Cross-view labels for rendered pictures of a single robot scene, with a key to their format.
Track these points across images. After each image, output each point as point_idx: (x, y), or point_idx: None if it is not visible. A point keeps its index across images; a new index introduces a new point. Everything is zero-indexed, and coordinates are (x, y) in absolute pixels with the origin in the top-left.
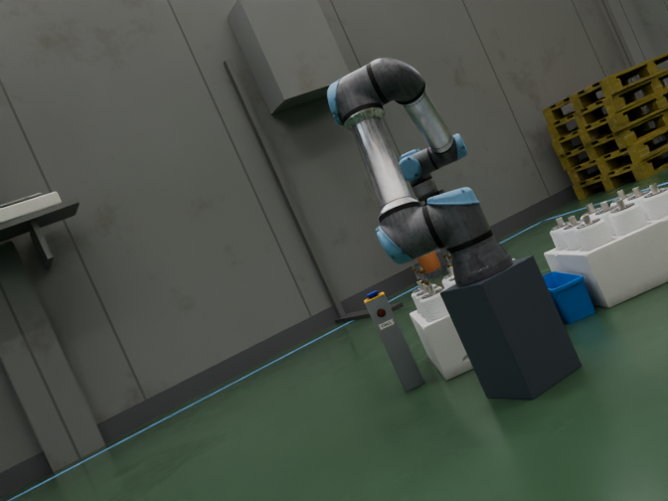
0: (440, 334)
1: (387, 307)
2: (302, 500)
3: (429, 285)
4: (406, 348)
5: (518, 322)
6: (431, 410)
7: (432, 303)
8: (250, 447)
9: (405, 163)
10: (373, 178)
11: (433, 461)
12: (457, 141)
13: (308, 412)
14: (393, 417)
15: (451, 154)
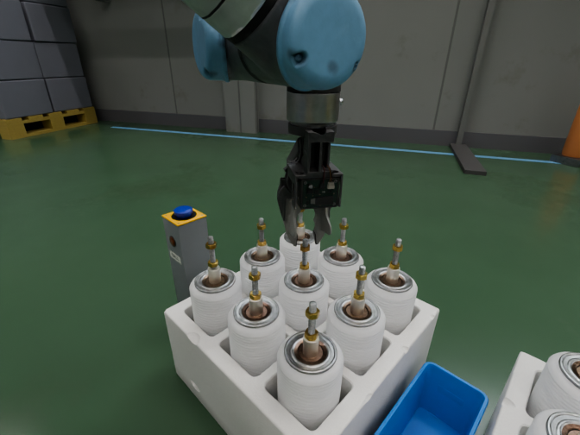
0: (176, 337)
1: (178, 242)
2: None
3: (209, 271)
4: (186, 295)
5: None
6: (51, 417)
7: (191, 297)
8: (148, 230)
9: (196, 24)
10: None
11: None
12: (286, 19)
13: (208, 236)
14: (86, 356)
15: (264, 61)
